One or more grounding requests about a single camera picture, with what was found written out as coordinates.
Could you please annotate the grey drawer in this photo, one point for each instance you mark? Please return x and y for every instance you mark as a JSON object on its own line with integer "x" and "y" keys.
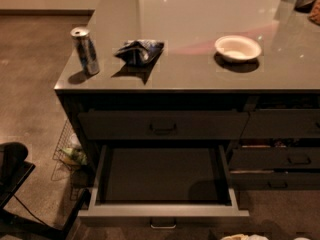
{"x": 163, "y": 188}
{"x": 283, "y": 123}
{"x": 156, "y": 125}
{"x": 275, "y": 158}
{"x": 276, "y": 181}

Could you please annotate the dark grey cabinet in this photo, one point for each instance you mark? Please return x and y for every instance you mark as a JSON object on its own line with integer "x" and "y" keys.
{"x": 189, "y": 74}

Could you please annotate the white paper bowl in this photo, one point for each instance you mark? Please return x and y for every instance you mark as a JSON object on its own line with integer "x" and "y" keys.
{"x": 237, "y": 49}

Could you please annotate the crumpled blue chip bag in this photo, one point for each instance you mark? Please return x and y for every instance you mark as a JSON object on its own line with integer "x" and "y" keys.
{"x": 139, "y": 52}

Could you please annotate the silver blue drink can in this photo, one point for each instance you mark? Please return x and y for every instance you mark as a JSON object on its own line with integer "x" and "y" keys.
{"x": 86, "y": 50}

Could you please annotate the wire mesh basket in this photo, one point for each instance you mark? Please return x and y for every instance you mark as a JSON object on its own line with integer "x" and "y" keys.
{"x": 70, "y": 161}

